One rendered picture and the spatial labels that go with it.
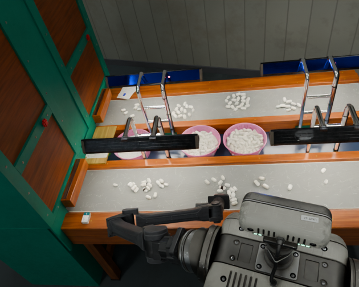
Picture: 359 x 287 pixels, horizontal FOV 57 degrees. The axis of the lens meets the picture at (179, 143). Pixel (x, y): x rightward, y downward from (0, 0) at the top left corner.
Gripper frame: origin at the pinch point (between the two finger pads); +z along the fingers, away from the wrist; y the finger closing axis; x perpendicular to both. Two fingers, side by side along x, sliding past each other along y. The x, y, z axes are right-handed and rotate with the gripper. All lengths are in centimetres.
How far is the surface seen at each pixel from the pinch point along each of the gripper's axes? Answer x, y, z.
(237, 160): -12.8, -9.2, 30.0
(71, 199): 1, 81, -1
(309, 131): -31, -43, 0
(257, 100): -47, -24, 74
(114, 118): -40, 78, 65
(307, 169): -7, -47, 28
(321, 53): -88, -90, 188
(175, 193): 2.5, 25.9, 15.2
